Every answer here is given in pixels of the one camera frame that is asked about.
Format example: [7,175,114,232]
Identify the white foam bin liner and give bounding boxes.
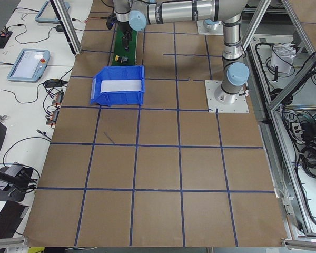
[101,79,142,92]

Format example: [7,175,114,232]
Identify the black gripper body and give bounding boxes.
[118,22,131,40]

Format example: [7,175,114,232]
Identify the white crumpled bag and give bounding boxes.
[270,43,296,74]

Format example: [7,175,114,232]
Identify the teach pendant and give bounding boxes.
[35,1,60,24]
[7,48,51,83]

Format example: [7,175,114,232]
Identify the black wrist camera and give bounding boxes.
[106,15,117,30]

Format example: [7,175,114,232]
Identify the left blue plastic bin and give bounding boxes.
[90,65,145,106]

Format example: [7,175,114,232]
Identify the yellow push button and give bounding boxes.
[115,55,129,64]

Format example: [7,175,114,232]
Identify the near teach pendant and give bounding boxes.
[7,48,51,83]

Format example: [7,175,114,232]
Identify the far teach pendant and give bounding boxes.
[35,1,60,24]

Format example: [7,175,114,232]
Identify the black monitor stand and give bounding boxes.
[0,162,33,202]

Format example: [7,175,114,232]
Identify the green conveyor belt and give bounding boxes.
[111,25,137,66]

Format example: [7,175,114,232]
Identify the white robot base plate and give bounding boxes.
[205,80,249,114]

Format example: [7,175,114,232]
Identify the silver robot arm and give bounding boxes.
[113,0,250,105]

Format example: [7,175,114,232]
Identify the aluminium frame post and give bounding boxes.
[50,0,82,55]

